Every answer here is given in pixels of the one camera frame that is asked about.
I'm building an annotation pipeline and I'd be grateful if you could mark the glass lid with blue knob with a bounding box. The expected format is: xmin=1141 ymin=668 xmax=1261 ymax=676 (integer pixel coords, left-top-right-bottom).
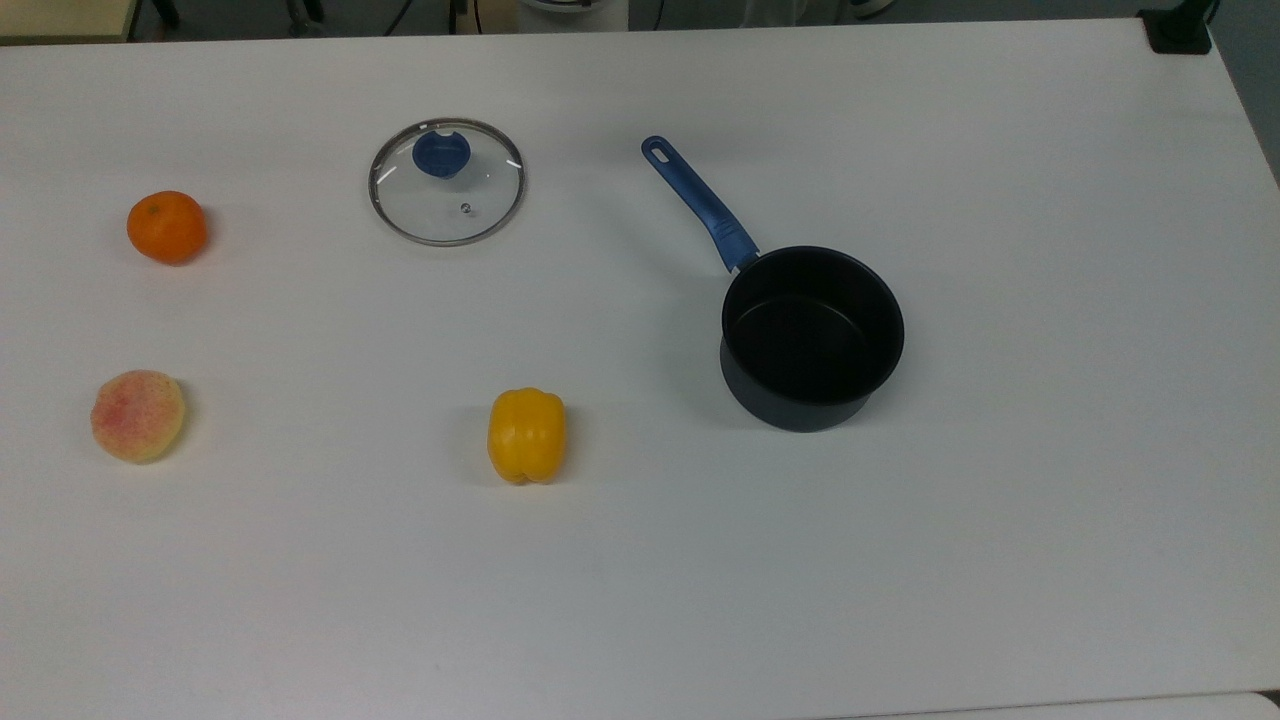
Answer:
xmin=367 ymin=116 xmax=529 ymax=249

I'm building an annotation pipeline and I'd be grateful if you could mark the yellow bell pepper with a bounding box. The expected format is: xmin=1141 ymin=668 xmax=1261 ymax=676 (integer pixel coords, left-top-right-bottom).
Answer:
xmin=486 ymin=387 xmax=569 ymax=487

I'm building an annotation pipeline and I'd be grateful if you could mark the orange mandarin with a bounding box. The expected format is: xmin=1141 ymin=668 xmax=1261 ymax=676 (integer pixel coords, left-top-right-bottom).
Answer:
xmin=125 ymin=189 xmax=210 ymax=267

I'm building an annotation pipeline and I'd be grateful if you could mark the pink yellow peach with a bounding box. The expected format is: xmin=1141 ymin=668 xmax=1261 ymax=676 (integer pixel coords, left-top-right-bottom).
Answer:
xmin=89 ymin=369 xmax=188 ymax=466

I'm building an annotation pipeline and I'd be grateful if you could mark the black table clamp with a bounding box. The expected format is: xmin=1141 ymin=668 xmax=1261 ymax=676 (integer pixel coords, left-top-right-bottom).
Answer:
xmin=1137 ymin=0 xmax=1217 ymax=57

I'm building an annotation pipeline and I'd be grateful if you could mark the light wooden desk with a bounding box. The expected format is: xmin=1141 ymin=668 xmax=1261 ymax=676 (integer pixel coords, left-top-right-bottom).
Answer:
xmin=0 ymin=0 xmax=142 ymax=47

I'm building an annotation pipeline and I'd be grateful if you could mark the dark pot with blue handle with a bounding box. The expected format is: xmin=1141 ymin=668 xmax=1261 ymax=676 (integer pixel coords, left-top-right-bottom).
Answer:
xmin=640 ymin=135 xmax=907 ymax=434

